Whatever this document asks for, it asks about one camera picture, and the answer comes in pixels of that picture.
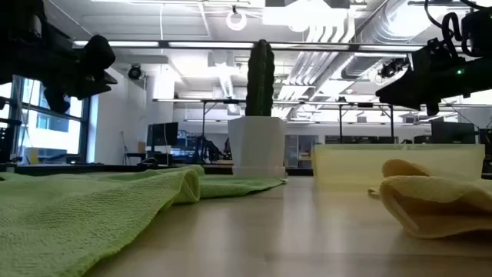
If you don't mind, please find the white ring ceiling light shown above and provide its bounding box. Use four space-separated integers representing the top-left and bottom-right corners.
225 9 248 32

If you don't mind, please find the white plant pot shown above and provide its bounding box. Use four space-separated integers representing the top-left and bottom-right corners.
227 115 288 179

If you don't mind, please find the black computer monitor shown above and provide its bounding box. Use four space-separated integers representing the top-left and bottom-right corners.
147 122 180 147
478 128 492 180
430 121 477 145

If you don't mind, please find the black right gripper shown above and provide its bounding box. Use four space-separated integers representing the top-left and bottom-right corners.
375 37 492 116

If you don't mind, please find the green cactus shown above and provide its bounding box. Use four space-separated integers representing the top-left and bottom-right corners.
244 38 276 117

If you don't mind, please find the black ceiling spotlight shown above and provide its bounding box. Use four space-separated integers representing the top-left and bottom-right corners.
128 63 145 81

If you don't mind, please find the lime green microfiber towel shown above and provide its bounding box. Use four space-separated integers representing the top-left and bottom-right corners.
0 169 201 277

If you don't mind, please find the yellow microfiber towel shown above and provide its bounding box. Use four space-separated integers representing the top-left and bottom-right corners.
367 159 492 240

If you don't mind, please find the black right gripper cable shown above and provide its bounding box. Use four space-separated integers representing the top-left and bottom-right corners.
424 0 464 43

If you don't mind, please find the yellow translucent basket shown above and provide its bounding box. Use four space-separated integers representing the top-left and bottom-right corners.
311 143 486 193

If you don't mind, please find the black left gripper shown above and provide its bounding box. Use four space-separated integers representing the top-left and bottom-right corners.
38 22 118 115

